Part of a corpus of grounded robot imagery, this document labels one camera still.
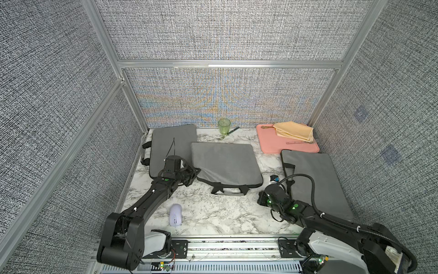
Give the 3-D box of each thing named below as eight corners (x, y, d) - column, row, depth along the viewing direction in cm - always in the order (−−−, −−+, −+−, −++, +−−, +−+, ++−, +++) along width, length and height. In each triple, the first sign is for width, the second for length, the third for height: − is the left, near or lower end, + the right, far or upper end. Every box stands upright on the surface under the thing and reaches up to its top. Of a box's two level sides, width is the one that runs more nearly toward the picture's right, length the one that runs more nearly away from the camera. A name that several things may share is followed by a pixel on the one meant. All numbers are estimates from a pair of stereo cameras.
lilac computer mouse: (168, 226, 82) (167, 224, 79) (172, 205, 88) (170, 203, 85) (181, 226, 82) (180, 224, 79) (184, 205, 88) (182, 203, 85)
